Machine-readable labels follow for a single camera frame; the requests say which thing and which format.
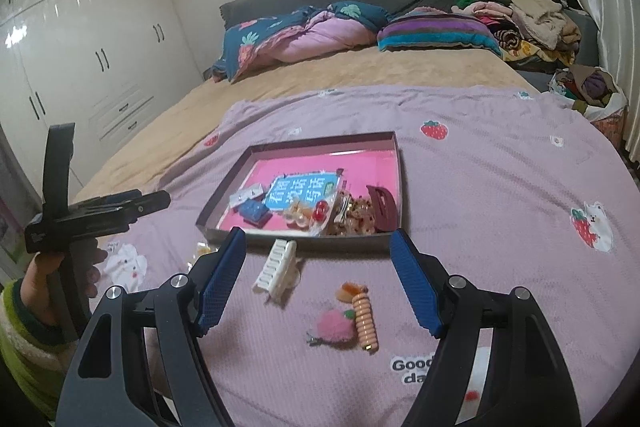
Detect yellow hoop earrings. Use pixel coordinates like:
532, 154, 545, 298
186, 242, 217, 271

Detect stud earrings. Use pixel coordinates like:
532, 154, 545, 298
229, 183, 265, 209

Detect small blue jewelry box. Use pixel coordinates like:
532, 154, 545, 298
238, 199, 271, 228

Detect pink pompom hair clip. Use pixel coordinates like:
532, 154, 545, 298
307, 309, 356, 346

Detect white hair claw clip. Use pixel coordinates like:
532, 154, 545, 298
252, 239, 300, 305

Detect pearl hair claw clip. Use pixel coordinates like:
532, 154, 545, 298
282, 198, 314, 230

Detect dark red hair clip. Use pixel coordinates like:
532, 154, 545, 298
367, 185, 398, 233

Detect green fleece sleeve forearm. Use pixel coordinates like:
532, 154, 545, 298
1, 279, 78, 421

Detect left hand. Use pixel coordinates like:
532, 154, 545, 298
18, 247, 109, 327

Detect white wardrobe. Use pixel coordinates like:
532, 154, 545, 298
1, 0, 201, 195

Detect tan bed sheet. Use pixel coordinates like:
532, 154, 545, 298
75, 46, 532, 202

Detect brown cardboard tray box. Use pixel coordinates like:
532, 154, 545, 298
196, 131, 402, 257

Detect blue pink strawberry quilt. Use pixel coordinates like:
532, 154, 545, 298
212, 0, 390, 82

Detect bag of clothes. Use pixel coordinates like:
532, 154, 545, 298
548, 64, 627, 122

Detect pile of folded clothes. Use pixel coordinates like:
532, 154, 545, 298
451, 0, 599, 74

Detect striped purple teal pillow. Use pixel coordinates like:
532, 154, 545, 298
378, 12, 502, 57

